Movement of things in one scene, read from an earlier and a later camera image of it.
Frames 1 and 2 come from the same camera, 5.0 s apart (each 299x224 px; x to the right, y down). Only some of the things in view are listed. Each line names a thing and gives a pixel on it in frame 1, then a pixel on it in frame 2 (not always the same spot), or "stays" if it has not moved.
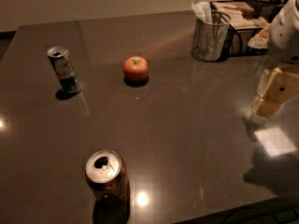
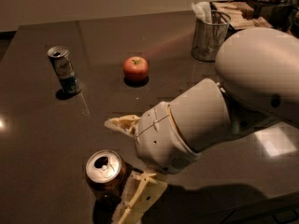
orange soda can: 107,177 stays
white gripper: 285,36 to 157,137
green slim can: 62,63 stays
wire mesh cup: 209,38 stays
